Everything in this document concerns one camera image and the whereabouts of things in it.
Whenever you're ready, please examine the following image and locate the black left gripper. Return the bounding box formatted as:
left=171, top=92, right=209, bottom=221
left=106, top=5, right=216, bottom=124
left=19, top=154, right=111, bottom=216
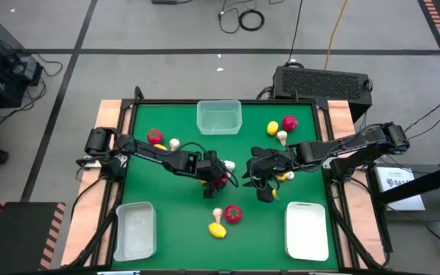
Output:
left=195, top=150, right=240, bottom=199

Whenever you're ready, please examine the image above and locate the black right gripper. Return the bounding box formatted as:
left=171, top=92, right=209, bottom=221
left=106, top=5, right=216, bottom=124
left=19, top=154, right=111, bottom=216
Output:
left=242, top=146, right=286, bottom=204

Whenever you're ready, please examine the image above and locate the white plastic bin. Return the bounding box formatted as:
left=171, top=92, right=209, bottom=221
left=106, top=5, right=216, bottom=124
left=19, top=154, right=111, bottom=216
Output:
left=283, top=201, right=330, bottom=263

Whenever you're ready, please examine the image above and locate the green table mat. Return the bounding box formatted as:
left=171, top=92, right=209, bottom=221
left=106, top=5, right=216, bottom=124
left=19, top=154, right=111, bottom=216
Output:
left=111, top=102, right=340, bottom=271

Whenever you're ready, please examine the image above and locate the clear plastic bin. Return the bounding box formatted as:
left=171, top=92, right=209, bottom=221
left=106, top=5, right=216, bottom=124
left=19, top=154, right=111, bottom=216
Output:
left=196, top=99, right=243, bottom=136

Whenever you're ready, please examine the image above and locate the translucent plastic bin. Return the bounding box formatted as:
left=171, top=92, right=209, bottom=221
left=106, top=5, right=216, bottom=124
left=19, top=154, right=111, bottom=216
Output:
left=112, top=201, right=157, bottom=263

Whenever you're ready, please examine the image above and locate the black mesh computer case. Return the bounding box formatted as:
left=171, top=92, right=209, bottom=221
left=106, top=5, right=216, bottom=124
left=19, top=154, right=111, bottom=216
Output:
left=272, top=65, right=374, bottom=123

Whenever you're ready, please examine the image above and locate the white printed paper sheet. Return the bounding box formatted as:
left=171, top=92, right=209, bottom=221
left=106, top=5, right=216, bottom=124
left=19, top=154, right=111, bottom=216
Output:
left=375, top=166, right=426, bottom=212

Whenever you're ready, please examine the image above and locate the black metal bar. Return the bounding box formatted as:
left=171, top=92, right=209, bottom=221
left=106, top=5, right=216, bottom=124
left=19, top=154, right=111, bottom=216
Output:
left=378, top=160, right=440, bottom=205

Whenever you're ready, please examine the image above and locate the black side table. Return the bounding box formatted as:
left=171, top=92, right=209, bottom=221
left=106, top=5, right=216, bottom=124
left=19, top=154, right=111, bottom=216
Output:
left=368, top=163, right=440, bottom=225

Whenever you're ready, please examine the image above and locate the black table frame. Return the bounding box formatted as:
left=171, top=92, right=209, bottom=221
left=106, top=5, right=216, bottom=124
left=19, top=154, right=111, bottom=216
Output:
left=66, top=86, right=391, bottom=275

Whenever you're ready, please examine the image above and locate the coiled black cable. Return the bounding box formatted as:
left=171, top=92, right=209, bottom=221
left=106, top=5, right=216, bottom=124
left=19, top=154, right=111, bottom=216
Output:
left=238, top=8, right=266, bottom=32

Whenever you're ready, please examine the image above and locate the yellow cable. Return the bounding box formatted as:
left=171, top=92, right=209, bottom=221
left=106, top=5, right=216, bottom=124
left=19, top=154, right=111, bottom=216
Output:
left=323, top=0, right=349, bottom=71

